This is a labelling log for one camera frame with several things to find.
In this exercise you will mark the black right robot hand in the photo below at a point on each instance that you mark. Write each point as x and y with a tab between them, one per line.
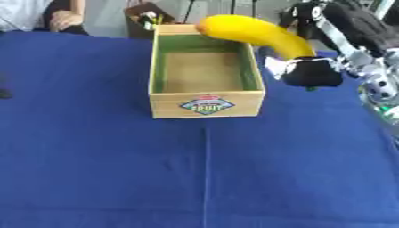
358	26

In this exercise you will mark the yellow toy banana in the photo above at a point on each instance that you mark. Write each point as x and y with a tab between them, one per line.
259	32

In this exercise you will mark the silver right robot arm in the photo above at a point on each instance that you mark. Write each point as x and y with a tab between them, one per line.
383	89

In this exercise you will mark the tan box with green inside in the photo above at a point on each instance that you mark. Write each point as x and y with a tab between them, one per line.
204	74

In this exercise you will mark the brown bag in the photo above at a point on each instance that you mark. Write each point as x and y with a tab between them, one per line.
147	17

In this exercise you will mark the person's hand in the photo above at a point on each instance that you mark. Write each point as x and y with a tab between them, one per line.
65	20

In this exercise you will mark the person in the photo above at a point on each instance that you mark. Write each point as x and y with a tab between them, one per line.
36	14

